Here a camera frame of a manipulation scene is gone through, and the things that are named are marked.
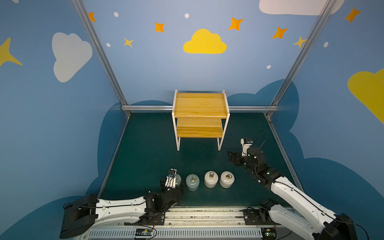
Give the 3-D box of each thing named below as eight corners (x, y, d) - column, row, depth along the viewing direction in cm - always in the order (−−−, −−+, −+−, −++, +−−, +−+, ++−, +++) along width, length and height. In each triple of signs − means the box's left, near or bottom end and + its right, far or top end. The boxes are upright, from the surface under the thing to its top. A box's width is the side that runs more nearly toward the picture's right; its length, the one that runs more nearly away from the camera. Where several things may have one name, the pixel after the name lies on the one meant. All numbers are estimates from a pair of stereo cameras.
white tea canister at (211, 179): (204, 188, 85) (205, 183, 79) (203, 176, 90) (204, 170, 84) (217, 188, 85) (219, 183, 79) (215, 176, 90) (217, 170, 84)
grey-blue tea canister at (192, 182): (186, 191, 84) (185, 186, 78) (186, 178, 89) (185, 173, 82) (199, 191, 84) (199, 186, 78) (199, 178, 89) (199, 173, 82)
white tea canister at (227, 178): (220, 188, 85) (222, 183, 79) (218, 175, 90) (220, 170, 84) (232, 188, 85) (235, 183, 79) (230, 176, 90) (233, 170, 84)
